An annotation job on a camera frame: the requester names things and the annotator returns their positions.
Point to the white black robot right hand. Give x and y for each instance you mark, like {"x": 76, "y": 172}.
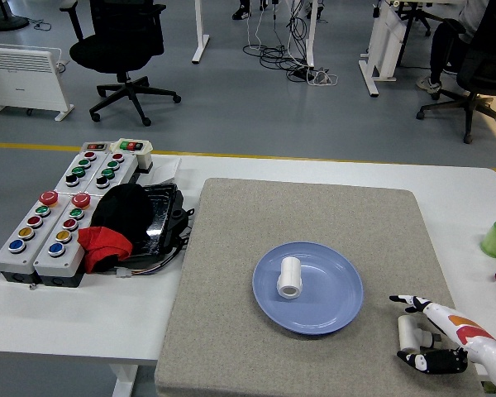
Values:
{"x": 459, "y": 331}

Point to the white tee pipe fitting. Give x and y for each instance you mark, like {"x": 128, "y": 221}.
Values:
{"x": 406, "y": 333}

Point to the white straight pipe coupling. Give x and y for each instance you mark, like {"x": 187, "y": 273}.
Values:
{"x": 290, "y": 277}

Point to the blue round plate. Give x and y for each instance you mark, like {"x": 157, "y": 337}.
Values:
{"x": 322, "y": 297}

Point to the grey-brown table mat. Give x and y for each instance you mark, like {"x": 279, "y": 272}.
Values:
{"x": 231, "y": 248}

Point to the seated person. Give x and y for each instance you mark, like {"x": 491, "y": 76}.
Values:
{"x": 440, "y": 49}

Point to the black plastic tray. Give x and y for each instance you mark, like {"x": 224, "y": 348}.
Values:
{"x": 165, "y": 215}

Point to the white desk leg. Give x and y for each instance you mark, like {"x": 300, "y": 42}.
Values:
{"x": 311, "y": 41}
{"x": 200, "y": 41}

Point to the white paper sheet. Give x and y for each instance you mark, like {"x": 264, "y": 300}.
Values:
{"x": 167, "y": 169}

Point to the white table leg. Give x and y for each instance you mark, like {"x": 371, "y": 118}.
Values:
{"x": 124, "y": 380}

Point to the black cloth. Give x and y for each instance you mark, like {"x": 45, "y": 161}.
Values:
{"x": 120, "y": 211}

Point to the red cloth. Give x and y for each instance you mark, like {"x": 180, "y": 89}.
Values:
{"x": 103, "y": 248}

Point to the walking person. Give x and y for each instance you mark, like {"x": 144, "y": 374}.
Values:
{"x": 241, "y": 12}

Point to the five-button control box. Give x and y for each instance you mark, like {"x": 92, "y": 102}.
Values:
{"x": 45, "y": 264}
{"x": 8, "y": 260}

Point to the white panel heater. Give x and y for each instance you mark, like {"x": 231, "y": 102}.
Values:
{"x": 20, "y": 78}

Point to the black fan stand base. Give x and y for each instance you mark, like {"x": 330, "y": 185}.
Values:
{"x": 8, "y": 22}

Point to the white desk frame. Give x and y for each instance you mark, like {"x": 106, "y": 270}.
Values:
{"x": 382, "y": 45}

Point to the white green-red switch box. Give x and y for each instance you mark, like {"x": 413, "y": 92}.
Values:
{"x": 144, "y": 156}

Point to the small grey switch box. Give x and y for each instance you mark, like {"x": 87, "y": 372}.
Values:
{"x": 96, "y": 146}

